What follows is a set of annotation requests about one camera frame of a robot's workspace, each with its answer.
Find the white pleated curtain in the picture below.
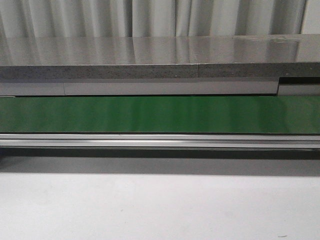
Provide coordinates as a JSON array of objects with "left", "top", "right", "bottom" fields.
[{"left": 0, "top": 0, "right": 307, "bottom": 38}]

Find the rear grey conveyor rail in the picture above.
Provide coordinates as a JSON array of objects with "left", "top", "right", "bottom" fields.
[{"left": 0, "top": 77, "right": 320, "bottom": 97}]

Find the front aluminium conveyor rail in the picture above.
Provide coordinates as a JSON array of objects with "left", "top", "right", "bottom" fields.
[{"left": 0, "top": 133, "right": 320, "bottom": 150}]

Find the green conveyor belt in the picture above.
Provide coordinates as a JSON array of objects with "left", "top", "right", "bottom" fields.
[{"left": 0, "top": 96, "right": 320, "bottom": 135}]

